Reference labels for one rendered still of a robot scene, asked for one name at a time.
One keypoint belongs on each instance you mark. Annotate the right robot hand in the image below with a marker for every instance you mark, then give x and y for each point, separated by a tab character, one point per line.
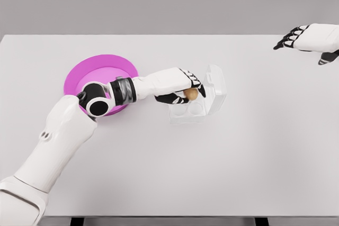
317	36

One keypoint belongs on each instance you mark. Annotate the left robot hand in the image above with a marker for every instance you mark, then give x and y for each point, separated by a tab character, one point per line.
177	81

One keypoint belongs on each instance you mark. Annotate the brown egg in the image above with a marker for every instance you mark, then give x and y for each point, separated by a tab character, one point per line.
191	94

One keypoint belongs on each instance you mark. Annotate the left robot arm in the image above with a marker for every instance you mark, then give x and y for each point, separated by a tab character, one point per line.
66	130

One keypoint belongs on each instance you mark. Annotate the clear plastic egg box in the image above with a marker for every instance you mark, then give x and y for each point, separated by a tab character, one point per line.
201	99

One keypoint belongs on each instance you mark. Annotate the pink round plate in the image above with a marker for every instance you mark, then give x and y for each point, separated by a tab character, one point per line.
100	75

